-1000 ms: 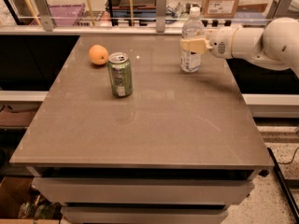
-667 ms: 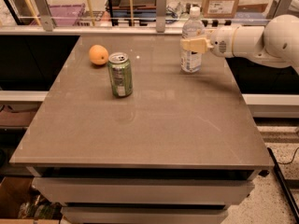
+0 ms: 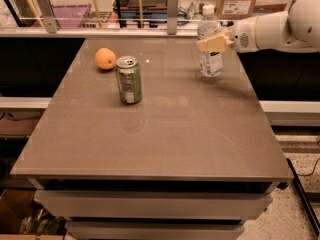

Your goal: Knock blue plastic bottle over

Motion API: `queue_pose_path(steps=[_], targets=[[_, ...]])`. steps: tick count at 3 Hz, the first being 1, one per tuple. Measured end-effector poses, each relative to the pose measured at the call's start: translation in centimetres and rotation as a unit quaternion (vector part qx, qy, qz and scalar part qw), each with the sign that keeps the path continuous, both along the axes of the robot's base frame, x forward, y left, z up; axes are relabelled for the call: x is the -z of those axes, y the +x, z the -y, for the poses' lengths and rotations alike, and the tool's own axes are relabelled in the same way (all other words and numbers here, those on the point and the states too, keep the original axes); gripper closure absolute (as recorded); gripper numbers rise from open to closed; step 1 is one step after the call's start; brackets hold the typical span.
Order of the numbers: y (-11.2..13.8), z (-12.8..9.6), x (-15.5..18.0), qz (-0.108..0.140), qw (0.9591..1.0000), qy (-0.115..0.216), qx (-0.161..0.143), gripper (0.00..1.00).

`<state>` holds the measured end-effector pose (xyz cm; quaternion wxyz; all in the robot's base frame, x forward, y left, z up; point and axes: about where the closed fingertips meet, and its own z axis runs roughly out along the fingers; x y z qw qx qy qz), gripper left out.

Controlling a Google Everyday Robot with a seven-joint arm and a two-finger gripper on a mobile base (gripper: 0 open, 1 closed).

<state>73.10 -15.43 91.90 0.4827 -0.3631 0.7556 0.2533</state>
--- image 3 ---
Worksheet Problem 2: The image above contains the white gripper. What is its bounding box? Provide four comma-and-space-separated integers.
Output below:
197, 17, 258, 53

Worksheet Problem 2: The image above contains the clear plastic water bottle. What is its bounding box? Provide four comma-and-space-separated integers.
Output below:
197, 4, 223, 77

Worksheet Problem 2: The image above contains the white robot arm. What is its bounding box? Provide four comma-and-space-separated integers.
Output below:
197, 0, 320, 53

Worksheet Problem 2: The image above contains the cardboard box with label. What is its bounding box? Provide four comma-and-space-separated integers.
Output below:
216, 0, 256, 19

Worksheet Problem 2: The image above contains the dark tray with items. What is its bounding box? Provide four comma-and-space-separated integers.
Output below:
113, 0, 167, 19

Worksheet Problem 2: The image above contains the green soda can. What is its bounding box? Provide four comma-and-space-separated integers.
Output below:
115, 56, 142, 104

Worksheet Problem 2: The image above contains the orange fruit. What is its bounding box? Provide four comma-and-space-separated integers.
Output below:
95, 48, 116, 70

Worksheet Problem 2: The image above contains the purple plastic crate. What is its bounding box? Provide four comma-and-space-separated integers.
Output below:
48, 3, 91, 28

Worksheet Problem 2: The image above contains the grey drawer cabinet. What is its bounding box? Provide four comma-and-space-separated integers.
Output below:
28, 178, 279, 240

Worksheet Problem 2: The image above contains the cardboard box on floor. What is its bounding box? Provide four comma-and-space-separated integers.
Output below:
0, 189, 64, 240

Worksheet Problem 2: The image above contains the metal bracket centre post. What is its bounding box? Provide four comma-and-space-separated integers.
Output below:
167, 0, 178, 35

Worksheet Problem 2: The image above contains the metal bracket post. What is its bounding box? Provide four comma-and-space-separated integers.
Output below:
167, 0, 178, 35
37, 0, 59, 33

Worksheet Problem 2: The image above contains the black floor cable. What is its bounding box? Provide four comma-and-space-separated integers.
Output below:
296, 157, 320, 178

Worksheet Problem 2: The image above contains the metal bracket left post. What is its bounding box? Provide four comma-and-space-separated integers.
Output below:
37, 0, 59, 33

